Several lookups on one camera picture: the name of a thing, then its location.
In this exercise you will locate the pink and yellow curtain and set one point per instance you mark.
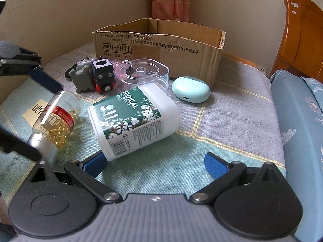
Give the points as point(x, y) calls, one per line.
point(170, 0)

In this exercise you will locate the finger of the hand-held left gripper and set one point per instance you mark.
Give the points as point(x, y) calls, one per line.
point(44, 79)
point(20, 147)

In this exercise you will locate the checked printed blanket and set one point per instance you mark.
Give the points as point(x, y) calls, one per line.
point(227, 123)

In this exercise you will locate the mint green earbud case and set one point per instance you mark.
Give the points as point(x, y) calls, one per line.
point(190, 89)

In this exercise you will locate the white cotton swab jar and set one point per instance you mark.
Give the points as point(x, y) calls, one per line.
point(136, 123)

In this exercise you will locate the brown cardboard box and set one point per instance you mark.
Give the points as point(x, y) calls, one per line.
point(161, 48)

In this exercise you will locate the black flat disc piece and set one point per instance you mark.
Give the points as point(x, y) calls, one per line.
point(68, 73)

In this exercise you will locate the wooden bed side rail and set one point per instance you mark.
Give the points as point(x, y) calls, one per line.
point(239, 60)

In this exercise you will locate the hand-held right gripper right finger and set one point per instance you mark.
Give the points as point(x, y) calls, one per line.
point(214, 165)

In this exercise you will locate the wooden headboard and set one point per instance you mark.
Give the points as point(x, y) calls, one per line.
point(300, 37)

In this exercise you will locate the blue floral pillow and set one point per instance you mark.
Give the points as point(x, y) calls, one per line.
point(315, 88)
point(300, 136)

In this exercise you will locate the black cube robot toy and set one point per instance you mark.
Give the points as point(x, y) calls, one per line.
point(103, 77)

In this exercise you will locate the white wall outlet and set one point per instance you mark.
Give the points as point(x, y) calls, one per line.
point(263, 69)

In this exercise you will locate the clear capsule bottle red label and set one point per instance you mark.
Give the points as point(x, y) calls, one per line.
point(59, 121)

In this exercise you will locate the clear plastic container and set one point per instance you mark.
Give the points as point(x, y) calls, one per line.
point(143, 74)

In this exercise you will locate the grey elephant toy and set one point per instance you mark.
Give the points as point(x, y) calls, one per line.
point(82, 77)

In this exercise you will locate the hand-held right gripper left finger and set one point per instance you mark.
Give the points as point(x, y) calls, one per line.
point(94, 163)

